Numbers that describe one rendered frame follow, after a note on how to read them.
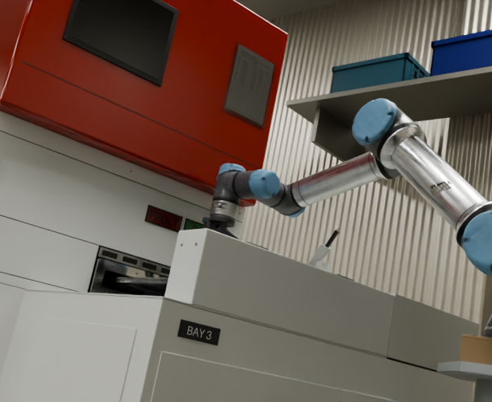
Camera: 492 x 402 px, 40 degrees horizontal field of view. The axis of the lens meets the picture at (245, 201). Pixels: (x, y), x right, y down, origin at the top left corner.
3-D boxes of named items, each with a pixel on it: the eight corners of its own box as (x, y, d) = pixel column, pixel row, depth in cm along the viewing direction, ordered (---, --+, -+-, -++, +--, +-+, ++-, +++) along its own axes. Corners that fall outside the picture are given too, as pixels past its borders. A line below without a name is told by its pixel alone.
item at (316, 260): (300, 291, 181) (308, 243, 184) (310, 294, 183) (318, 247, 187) (316, 292, 176) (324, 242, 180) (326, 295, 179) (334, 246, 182)
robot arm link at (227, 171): (235, 160, 183) (214, 163, 188) (227, 199, 180) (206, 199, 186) (254, 171, 188) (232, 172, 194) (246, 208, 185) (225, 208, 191)
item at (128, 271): (87, 293, 174) (96, 258, 177) (219, 326, 200) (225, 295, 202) (90, 293, 173) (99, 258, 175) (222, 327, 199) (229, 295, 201)
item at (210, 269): (162, 301, 126) (178, 230, 130) (355, 352, 158) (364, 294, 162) (190, 303, 119) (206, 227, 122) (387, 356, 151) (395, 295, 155)
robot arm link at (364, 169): (439, 132, 170) (285, 193, 198) (419, 113, 162) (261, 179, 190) (446, 171, 165) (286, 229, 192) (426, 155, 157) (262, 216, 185)
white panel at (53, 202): (-62, 269, 154) (-12, 108, 164) (215, 336, 201) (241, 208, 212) (-58, 268, 151) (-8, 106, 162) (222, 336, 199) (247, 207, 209)
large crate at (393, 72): (434, 112, 386) (438, 81, 391) (403, 84, 361) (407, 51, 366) (360, 121, 420) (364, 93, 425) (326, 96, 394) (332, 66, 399)
